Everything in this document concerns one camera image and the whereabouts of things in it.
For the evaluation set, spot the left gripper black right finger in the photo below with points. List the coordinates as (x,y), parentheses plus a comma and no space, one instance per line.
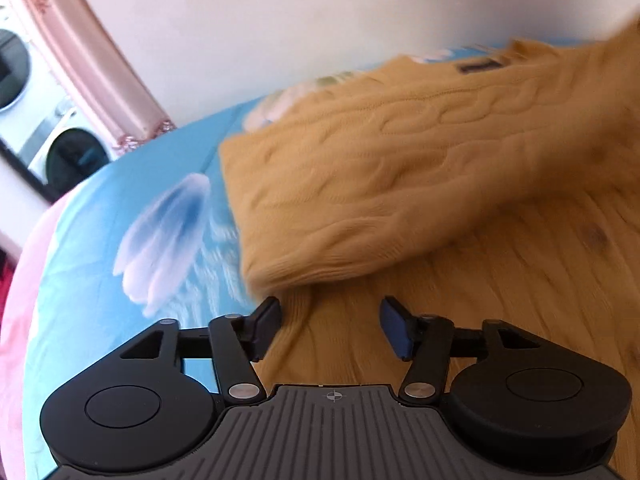
(423,341)

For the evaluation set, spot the white washing machine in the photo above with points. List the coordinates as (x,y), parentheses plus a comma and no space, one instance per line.
(65,149)
(28,95)

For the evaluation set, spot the white washing machine upper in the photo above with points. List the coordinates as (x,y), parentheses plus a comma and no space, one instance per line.
(28,95)

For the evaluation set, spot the white washing machine lower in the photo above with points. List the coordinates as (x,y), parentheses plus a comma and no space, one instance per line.
(65,149)

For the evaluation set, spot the mustard cable-knit cardigan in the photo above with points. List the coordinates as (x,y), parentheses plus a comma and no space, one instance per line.
(502,187)

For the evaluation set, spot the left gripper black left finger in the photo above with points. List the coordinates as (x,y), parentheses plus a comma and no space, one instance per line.
(237,343)

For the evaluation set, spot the blue floral bed sheet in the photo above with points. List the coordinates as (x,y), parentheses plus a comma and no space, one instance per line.
(152,236)

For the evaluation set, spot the pink curtain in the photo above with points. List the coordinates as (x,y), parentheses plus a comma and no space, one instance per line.
(99,72)

